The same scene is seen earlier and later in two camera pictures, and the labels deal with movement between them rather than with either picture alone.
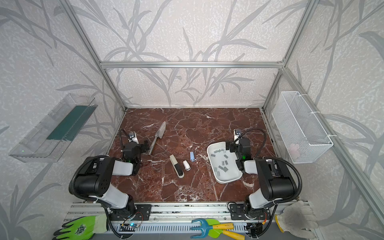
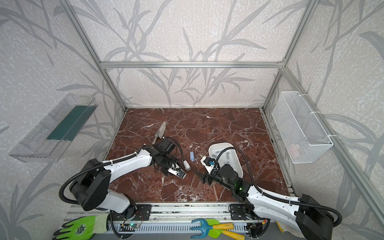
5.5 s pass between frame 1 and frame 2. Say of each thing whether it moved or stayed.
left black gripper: moved
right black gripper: moved
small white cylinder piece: stayed
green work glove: stayed
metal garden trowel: stayed
